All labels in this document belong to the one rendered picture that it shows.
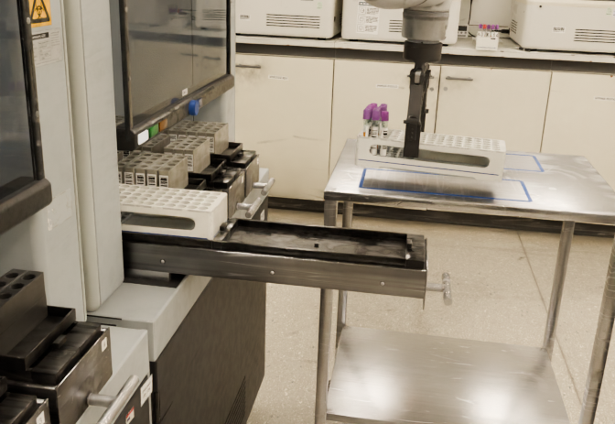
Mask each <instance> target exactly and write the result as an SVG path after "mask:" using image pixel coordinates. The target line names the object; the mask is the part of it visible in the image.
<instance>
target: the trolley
mask: <svg viewBox="0 0 615 424"><path fill-rule="evenodd" d="M356 143H357V139H347V140H346V143H345V145H344V147H343V149H342V151H341V153H340V156H339V159H338V161H337V163H336V165H335V168H334V169H333V171H332V173H331V176H330V178H329V181H328V184H327V186H326V188H325V190H324V196H323V199H324V200H325V206H324V226H333V227H337V213H338V201H343V214H342V227H343V228H351V227H352V211H353V203H354V202H362V203H373V204H383V205H394V206H405V207H416V208H427V209H437V210H448V211H459V212H479V213H489V214H500V215H511V216H522V217H533V218H543V219H554V220H563V225H562V231H561V236H560V242H559V247H558V253H557V259H556V269H555V274H554V280H553V286H552V291H551V297H550V302H549V308H548V313H547V319H546V325H545V335H544V340H543V346H542V348H541V347H533V346H524V345H516V344H508V343H500V342H484V341H476V340H468V339H460V338H451V337H443V336H435V335H426V334H418V333H410V332H394V331H386V330H377V329H369V328H361V327H352V326H346V317H347V301H348V291H344V290H339V296H338V313H337V330H336V346H335V363H334V367H333V371H332V376H331V379H330V380H329V351H330V334H331V317H332V300H333V289H326V288H321V289H320V304H319V325H318V363H317V383H316V403H315V422H314V424H326V420H332V421H339V422H346V423H353V424H570V421H569V418H568V415H567V413H566V408H565V405H564V401H563V398H562V396H561V393H560V390H559V387H558V384H557V381H556V377H555V374H554V371H553V368H552V365H551V360H552V354H553V349H554V343H555V338H556V328H557V323H558V317H559V311H560V307H561V301H562V296H563V290H564V285H565V279H566V270H567V264H568V258H569V253H570V248H571V243H572V237H573V232H574V226H575V222H586V223H606V224H615V191H614V190H613V188H612V187H611V186H610V185H609V184H608V182H607V181H606V180H604V179H603V178H602V176H601V175H600V174H599V173H598V172H597V170H596V169H595V168H594V167H593V166H592V165H591V164H590V162H589V161H588V160H587V159H586V158H585V157H584V156H573V155H561V154H548V153H535V152H523V151H511V150H506V155H505V161H504V168H503V175H502V182H496V181H487V180H480V179H472V178H463V177H456V176H448V175H439V174H431V173H424V172H415V171H407V170H400V169H384V168H369V167H361V166H356V165H355V155H356ZM614 321H615V234H614V239H613V245H612V249H611V254H610V262H609V268H608V273H607V277H606V282H605V287H604V292H603V297H602V301H601V306H600V311H599V320H598V325H597V329H596V334H595V339H594V344H593V349H592V354H591V358H590V363H589V369H588V377H587V382H586V386H585V392H584V396H583V401H582V406H581V410H580V415H579V421H578V424H594V420H595V416H596V411H597V406H598V402H599V393H600V389H601V384H602V379H603V375H604V370H605V365H606V361H607V356H608V352H609V348H610V339H611V335H612V330H613V325H614Z"/></svg>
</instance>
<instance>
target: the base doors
mask: <svg viewBox="0 0 615 424"><path fill-rule="evenodd" d="M239 64H242V65H250V66H257V65H260V66H261V69H256V68H240V67H235V142H236V143H243V150H255V151H256V154H257V155H258V154H260V156H259V168H261V169H269V179H271V178H274V179H275V183H274V184H273V186H272V187H271V189H270V190H269V191H268V194H267V195H268V196H271V197H282V198H294V199H305V200H316V201H324V199H323V196H324V190H325V188H326V186H327V184H328V181H329V177H330V176H331V173H332V171H333V169H334V168H335V165H336V163H337V161H338V159H339V156H340V153H341V151H342V149H343V147H344V145H345V143H346V140H347V139H357V135H358V134H359V133H360V132H361V130H362V129H363V119H362V118H363V110H364V109H365V108H366V106H367V105H368V104H371V103H377V104H378V105H377V106H380V105H381V103H386V104H387V111H388V112H389V121H388V128H389V129H397V130H405V125H406V124H404V120H405V119H406V117H407V109H408V101H409V93H410V91H409V85H410V78H408V77H407V75H409V74H410V70H411V69H413V68H414V66H415V64H405V63H391V62H375V61H360V60H335V67H334V60H328V59H311V58H294V57H277V56H260V55H243V54H235V65H239ZM430 70H431V75H432V76H434V79H429V86H428V89H427V98H426V104H427V106H426V109H429V112H428V114H426V124H425V133H434V129H435V120H436V109H437V120H436V129H435V134H443V135H452V136H469V137H478V138H488V139H496V140H503V141H505V146H506V150H511V151H523V152H535V153H548V154H561V155H573V156H584V157H585V158H586V159H587V160H588V161H589V162H590V164H591V165H592V166H593V167H594V168H595V169H596V170H597V172H598V173H599V174H600V175H601V176H602V178H603V179H604V180H606V181H607V182H608V184H609V185H610V186H611V187H612V188H613V190H614V191H615V102H612V101H600V100H593V99H594V96H602V97H615V75H603V74H587V73H572V72H556V71H552V72H551V71H523V70H506V69H490V68H473V67H458V66H441V73H440V66H436V65H430ZM333 71H334V85H333ZM439 73H440V82H439ZM551 73H552V76H551ZM268 75H276V76H285V77H288V81H285V80H277V79H268ZM447 76H450V77H456V78H468V77H470V78H471V79H473V81H460V80H446V77H447ZM550 79H551V81H550ZM438 83H439V92H438ZM376 84H396V85H399V86H398V89H395V88H376ZM549 85H550V88H549ZM430 87H433V88H434V91H433V92H431V91H430V90H429V89H430ZM444 87H448V90H447V91H444V90H443V88H444ZM332 90H333V104H332ZM437 92H438V101H437ZM548 92H549V94H548ZM547 98H548V100H547ZM546 104H547V106H546ZM331 110H332V123H331ZM545 110H546V112H545ZM544 122H545V124H544ZM543 129H544V131H543ZM330 130H331V142H330ZM542 135H543V136H542ZM541 141H542V143H541ZM540 147H541V149H540ZM329 150H330V160H329Z"/></svg>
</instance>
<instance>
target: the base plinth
mask: <svg viewBox="0 0 615 424"><path fill-rule="evenodd" d="M324 206H325V201H316V200H305V199H294V198H282V197H271V196H268V208H271V209H282V210H292V211H303V212H324ZM337 214H343V202H338V213H337ZM352 215H354V216H364V217H375V218H385V219H396V220H407V221H418V222H428V223H448V224H459V225H469V226H480V227H490V228H502V229H512V230H523V231H533V232H543V233H554V234H561V231H562V225H563V221H554V220H544V219H533V218H531V217H530V218H522V217H511V216H500V215H489V214H477V213H466V212H445V211H434V210H428V209H426V211H424V210H415V209H405V208H395V207H385V206H376V205H367V204H357V203H353V211H352ZM573 234H574V235H585V236H596V237H606V238H614V234H615V225H606V224H595V223H575V226H574V232H573Z"/></svg>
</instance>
